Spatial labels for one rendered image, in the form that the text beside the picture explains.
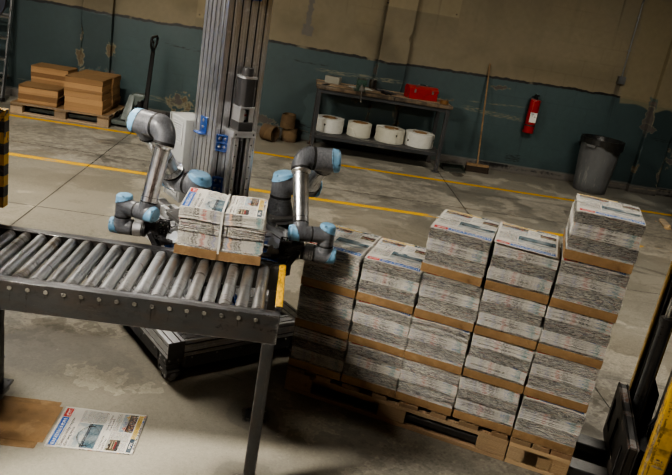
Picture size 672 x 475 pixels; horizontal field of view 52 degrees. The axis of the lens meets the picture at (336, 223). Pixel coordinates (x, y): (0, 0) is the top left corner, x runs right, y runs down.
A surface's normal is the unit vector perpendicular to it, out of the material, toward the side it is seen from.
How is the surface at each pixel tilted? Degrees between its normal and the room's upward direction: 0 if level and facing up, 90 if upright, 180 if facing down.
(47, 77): 91
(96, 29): 90
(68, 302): 90
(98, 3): 90
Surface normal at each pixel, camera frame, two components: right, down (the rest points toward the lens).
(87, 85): 0.02, 0.32
